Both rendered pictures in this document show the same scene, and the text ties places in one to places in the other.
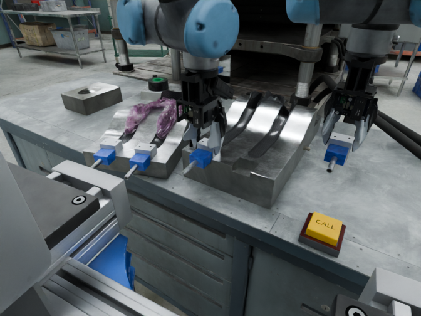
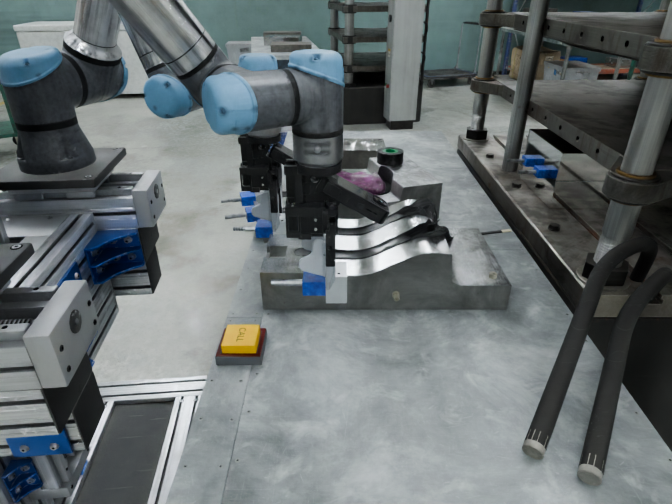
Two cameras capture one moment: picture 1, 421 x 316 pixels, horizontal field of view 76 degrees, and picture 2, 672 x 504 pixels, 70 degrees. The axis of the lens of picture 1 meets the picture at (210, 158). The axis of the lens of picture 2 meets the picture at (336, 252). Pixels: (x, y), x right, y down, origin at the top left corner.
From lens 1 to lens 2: 0.93 m
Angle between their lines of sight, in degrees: 50
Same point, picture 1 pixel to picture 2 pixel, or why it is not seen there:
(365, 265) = (216, 386)
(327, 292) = not seen: hidden behind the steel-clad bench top
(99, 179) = (142, 184)
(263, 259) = not seen: hidden behind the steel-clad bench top
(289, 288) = not seen: hidden behind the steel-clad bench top
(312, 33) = (631, 147)
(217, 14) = (152, 87)
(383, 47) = (298, 154)
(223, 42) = (161, 108)
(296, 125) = (392, 255)
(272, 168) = (282, 267)
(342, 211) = (300, 360)
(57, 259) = (85, 209)
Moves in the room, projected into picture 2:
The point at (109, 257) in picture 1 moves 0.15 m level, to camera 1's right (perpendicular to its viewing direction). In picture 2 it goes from (115, 233) to (128, 262)
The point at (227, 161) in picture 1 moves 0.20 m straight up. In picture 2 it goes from (273, 242) to (266, 153)
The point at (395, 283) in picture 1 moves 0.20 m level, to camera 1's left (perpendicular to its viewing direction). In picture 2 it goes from (71, 285) to (58, 233)
